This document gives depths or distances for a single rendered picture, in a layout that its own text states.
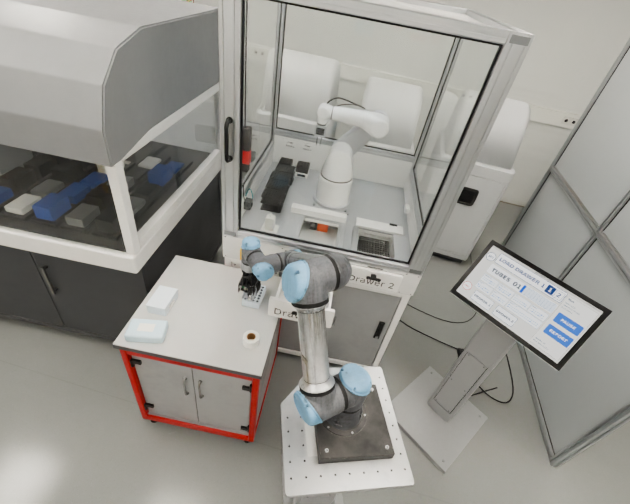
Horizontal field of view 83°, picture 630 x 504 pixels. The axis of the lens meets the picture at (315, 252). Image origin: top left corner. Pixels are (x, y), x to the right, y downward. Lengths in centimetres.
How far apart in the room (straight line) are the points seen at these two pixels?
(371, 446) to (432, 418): 111
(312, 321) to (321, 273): 15
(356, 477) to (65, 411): 166
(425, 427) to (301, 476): 122
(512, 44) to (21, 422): 276
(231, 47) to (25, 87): 72
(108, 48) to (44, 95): 27
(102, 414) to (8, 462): 41
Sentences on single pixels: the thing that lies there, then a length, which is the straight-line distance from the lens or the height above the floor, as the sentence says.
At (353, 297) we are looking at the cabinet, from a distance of 196.
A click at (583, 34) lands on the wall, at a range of 485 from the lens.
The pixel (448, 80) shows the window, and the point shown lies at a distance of 144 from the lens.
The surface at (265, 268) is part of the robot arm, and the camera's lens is 136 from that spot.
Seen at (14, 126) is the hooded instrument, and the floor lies 145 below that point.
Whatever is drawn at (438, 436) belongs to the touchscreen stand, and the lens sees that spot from 246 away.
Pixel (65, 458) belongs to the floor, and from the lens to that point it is 238.
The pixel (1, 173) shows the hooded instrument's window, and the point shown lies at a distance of 194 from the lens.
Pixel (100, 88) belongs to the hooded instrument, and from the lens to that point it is 150.
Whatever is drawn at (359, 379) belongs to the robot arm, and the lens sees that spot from 126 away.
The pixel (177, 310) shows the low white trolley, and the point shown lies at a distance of 174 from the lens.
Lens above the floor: 207
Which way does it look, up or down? 39 degrees down
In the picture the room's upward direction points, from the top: 11 degrees clockwise
